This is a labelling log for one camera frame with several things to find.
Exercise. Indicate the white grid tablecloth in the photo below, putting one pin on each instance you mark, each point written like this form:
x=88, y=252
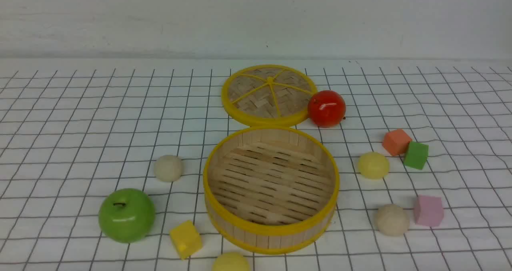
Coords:
x=75, y=131

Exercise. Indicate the yellow foam cube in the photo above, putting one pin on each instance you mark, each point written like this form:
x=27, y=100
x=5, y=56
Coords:
x=186, y=239

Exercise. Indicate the yellow bun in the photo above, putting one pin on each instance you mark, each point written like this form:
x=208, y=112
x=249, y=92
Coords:
x=373, y=165
x=231, y=261

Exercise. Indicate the yellow bun front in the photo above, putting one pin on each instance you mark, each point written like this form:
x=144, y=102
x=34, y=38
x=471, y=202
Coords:
x=231, y=261

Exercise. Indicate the green toy apple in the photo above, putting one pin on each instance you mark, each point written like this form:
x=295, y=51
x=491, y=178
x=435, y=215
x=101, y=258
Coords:
x=127, y=215

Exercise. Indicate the bamboo steamer tray yellow rim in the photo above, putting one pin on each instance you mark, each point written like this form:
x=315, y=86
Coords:
x=270, y=190

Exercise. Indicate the beige bun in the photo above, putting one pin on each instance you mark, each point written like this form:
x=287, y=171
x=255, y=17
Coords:
x=392, y=220

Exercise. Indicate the orange foam cube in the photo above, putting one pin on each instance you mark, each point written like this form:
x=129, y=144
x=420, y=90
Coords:
x=396, y=142

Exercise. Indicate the white bun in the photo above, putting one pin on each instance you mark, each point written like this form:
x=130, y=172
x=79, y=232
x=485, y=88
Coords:
x=168, y=168

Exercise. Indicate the green foam cube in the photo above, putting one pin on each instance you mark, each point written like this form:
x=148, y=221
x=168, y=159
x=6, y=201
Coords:
x=416, y=155

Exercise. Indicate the red toy apple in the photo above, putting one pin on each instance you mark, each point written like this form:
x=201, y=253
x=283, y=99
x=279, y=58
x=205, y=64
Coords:
x=326, y=108

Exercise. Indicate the pink foam cube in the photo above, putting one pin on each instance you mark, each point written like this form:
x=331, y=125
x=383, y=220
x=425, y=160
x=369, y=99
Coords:
x=428, y=211

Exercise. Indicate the bamboo steamer lid yellow rim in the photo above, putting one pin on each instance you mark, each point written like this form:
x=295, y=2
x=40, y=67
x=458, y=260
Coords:
x=267, y=95

